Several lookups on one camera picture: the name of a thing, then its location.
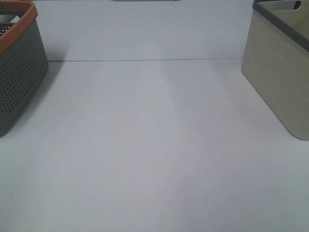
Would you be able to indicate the beige bin grey rim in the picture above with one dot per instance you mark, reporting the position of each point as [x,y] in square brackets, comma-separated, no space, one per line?
[276,60]

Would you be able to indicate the grey perforated basket orange rim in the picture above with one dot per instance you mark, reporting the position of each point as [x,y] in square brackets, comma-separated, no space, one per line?
[23,61]

